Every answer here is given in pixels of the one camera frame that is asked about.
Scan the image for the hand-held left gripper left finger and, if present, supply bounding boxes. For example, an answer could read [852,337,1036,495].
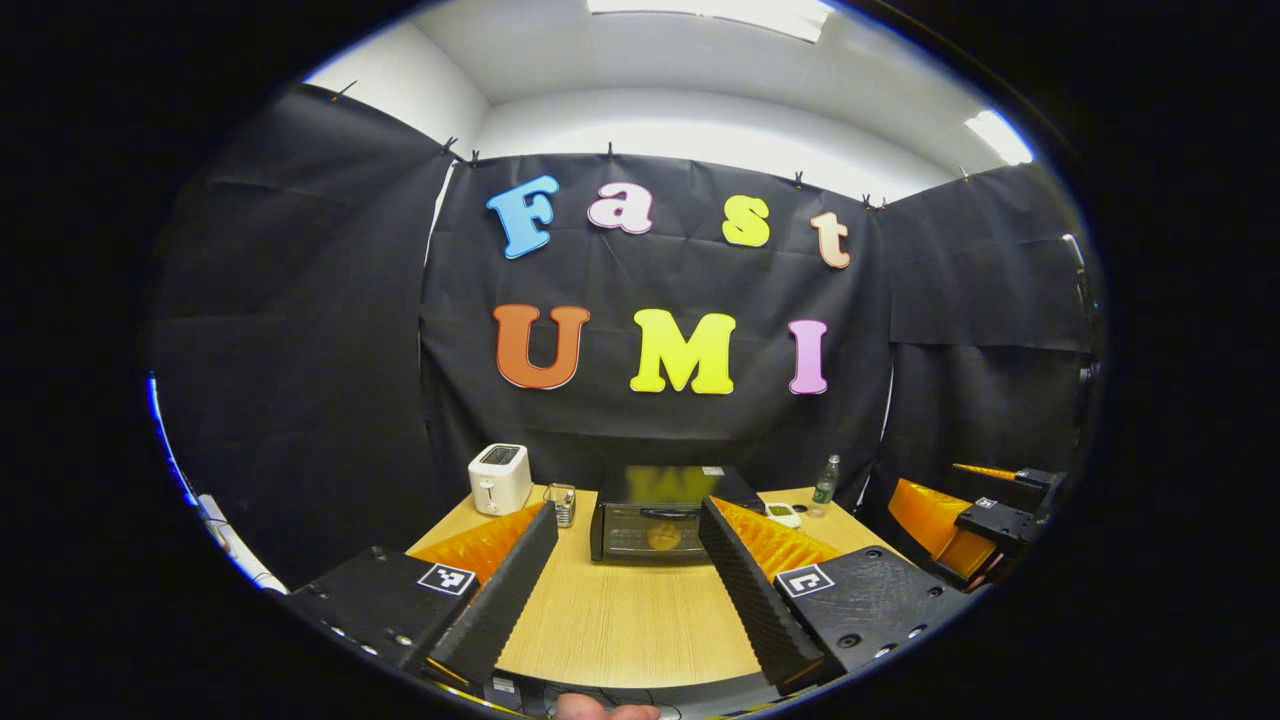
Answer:
[290,500,561,686]

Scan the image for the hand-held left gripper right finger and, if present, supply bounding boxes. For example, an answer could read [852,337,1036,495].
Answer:
[697,495,976,696]

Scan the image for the black electric oven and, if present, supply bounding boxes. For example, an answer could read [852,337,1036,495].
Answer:
[590,463,766,561]

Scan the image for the clear plastic water bottle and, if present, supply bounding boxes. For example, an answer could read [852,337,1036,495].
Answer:
[812,454,841,518]

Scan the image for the white toaster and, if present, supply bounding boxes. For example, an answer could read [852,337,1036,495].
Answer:
[468,443,533,517]

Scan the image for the black tripod stand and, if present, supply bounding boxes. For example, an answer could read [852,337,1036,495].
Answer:
[1062,232,1103,401]

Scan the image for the long ceiling light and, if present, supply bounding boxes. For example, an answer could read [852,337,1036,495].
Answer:
[588,0,836,43]
[965,110,1034,167]

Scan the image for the row of cloth clips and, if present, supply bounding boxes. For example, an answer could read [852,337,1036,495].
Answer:
[330,80,971,213]

